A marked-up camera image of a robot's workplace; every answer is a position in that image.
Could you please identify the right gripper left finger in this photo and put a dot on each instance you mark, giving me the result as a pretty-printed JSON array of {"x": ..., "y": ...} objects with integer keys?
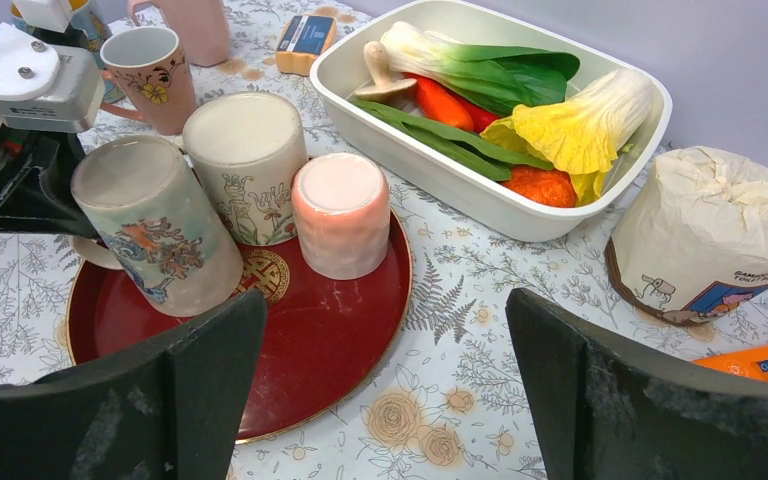
[{"x": 168, "y": 407}]

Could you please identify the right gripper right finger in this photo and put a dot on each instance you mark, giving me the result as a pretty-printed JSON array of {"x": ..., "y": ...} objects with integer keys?
[{"x": 608, "y": 407}]

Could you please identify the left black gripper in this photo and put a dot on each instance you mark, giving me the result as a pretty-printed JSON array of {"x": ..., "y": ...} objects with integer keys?
[{"x": 36, "y": 168}]

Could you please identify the cream mug blue dragon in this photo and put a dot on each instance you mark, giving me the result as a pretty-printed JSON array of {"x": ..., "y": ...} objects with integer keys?
[{"x": 153, "y": 217}]

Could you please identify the pink square mug front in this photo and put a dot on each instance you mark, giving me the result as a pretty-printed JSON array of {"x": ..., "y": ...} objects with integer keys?
[{"x": 149, "y": 65}]

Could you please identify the pink faceted mug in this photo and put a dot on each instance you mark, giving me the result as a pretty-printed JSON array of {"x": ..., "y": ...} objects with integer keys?
[{"x": 201, "y": 25}]

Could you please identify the white mug with rose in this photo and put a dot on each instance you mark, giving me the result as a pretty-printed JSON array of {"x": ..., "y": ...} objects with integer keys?
[{"x": 246, "y": 149}]

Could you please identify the pink mug at back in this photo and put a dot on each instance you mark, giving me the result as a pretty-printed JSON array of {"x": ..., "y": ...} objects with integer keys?
[{"x": 342, "y": 215}]

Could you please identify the red round tray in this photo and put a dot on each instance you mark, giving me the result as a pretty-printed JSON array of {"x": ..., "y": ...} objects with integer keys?
[{"x": 323, "y": 337}]

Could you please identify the wrapped toilet paper roll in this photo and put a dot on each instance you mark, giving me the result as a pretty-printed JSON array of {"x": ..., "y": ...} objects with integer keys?
[{"x": 693, "y": 245}]

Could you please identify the toy small orange carrot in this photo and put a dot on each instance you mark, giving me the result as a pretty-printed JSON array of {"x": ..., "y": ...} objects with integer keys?
[{"x": 547, "y": 187}]

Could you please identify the toy napa cabbage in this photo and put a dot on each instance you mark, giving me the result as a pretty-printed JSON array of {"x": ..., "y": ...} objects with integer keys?
[{"x": 583, "y": 135}]

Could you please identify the yellow sponge blue label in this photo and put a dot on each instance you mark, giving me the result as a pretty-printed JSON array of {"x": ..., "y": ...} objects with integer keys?
[{"x": 304, "y": 39}]

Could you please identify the toy red chili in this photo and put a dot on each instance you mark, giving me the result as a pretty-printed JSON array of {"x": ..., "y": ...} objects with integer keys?
[{"x": 481, "y": 118}]

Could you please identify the white rectangular dish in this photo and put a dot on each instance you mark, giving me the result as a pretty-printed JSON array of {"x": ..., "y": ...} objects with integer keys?
[{"x": 341, "y": 69}]

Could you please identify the toy bok choy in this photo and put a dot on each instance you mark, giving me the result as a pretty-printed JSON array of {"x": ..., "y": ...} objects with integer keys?
[{"x": 494, "y": 77}]

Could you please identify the toy mushroom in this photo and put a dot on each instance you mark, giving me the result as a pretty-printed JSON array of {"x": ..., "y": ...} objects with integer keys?
[{"x": 384, "y": 86}]

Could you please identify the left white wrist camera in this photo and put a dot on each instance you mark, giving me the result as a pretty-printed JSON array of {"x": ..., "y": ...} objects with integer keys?
[{"x": 49, "y": 80}]

